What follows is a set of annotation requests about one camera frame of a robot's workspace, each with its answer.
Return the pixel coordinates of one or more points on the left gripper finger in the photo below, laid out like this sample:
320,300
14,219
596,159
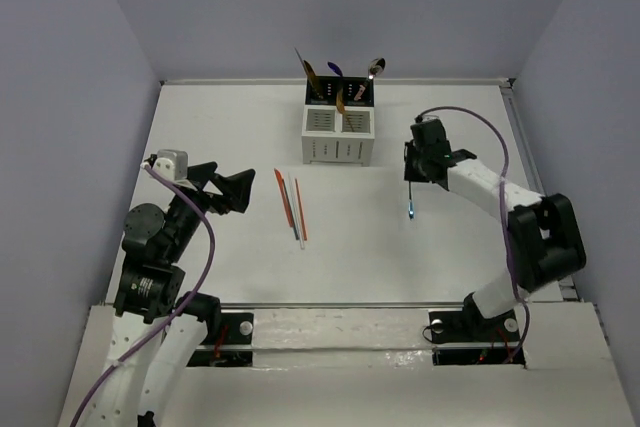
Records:
225,202
237,184

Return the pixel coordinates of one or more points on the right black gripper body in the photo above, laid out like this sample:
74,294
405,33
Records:
421,155

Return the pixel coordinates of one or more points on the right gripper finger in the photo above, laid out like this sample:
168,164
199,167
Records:
409,157
423,171

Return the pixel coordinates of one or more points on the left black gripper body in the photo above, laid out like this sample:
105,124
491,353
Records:
204,186

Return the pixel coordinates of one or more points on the orange pointed straw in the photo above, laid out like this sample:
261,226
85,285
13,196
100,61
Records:
279,178

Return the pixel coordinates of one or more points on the iridescent blue fork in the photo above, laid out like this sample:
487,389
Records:
410,207

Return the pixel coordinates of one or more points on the gold fork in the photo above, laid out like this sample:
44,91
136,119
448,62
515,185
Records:
341,107

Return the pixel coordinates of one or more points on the silver spoon pink handle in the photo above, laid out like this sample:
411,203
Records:
376,68

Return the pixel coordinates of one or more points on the purple iridescent spoon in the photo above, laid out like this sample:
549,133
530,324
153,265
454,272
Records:
335,69

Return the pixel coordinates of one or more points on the gold black handled knife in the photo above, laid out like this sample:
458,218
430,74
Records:
313,79

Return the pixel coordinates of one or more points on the silver knife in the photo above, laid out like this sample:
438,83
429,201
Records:
301,60

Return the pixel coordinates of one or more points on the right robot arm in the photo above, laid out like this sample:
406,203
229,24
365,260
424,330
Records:
543,242

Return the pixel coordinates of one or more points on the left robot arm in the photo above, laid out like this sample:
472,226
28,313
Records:
156,327

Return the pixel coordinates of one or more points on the white clear straw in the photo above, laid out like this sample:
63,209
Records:
296,214

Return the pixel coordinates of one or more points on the orange straight straw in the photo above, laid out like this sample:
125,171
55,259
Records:
300,210

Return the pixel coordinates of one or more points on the white utensil caddy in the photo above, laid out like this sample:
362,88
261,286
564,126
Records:
331,137

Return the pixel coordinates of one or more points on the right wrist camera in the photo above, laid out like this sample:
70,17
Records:
427,118

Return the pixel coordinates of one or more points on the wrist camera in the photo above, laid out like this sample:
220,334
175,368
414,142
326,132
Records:
170,164
427,118

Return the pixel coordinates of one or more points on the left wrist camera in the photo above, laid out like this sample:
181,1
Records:
170,164

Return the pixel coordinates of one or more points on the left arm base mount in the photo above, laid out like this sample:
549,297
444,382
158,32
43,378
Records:
231,346

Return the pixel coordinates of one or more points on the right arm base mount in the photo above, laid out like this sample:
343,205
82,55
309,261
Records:
455,345

